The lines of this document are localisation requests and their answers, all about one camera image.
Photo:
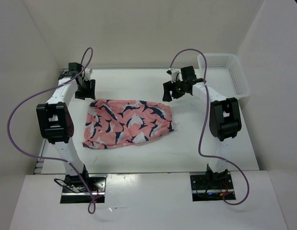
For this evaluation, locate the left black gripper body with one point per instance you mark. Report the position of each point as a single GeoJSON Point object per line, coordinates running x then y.
{"type": "Point", "coordinates": [85, 88]}

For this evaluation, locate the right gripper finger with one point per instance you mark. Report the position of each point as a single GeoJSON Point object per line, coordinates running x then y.
{"type": "Point", "coordinates": [167, 86]}
{"type": "Point", "coordinates": [174, 94]}

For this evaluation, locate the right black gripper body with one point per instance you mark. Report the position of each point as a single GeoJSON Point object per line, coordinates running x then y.
{"type": "Point", "coordinates": [178, 85]}

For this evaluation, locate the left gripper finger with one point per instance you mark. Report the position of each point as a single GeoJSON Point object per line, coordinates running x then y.
{"type": "Point", "coordinates": [91, 89]}
{"type": "Point", "coordinates": [80, 95]}

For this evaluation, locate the pink shark print shorts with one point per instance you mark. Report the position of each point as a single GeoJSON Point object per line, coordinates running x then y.
{"type": "Point", "coordinates": [119, 123]}

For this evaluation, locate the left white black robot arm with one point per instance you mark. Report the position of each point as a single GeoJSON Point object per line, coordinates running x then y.
{"type": "Point", "coordinates": [56, 125]}

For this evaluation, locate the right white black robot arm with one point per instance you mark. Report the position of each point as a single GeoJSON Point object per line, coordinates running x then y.
{"type": "Point", "coordinates": [222, 116]}

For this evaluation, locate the white plastic mesh basket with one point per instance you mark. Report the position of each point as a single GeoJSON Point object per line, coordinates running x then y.
{"type": "Point", "coordinates": [224, 75]}

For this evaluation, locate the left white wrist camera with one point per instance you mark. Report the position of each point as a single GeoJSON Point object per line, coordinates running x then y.
{"type": "Point", "coordinates": [87, 74]}

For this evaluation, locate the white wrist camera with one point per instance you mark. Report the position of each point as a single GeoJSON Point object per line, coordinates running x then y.
{"type": "Point", "coordinates": [174, 73]}
{"type": "Point", "coordinates": [87, 74]}

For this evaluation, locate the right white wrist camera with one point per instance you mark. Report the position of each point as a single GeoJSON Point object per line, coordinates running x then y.
{"type": "Point", "coordinates": [174, 73]}

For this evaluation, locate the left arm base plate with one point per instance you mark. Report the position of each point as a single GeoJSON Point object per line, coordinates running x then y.
{"type": "Point", "coordinates": [79, 194]}

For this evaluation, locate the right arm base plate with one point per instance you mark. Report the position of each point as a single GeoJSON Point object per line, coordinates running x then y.
{"type": "Point", "coordinates": [204, 190]}

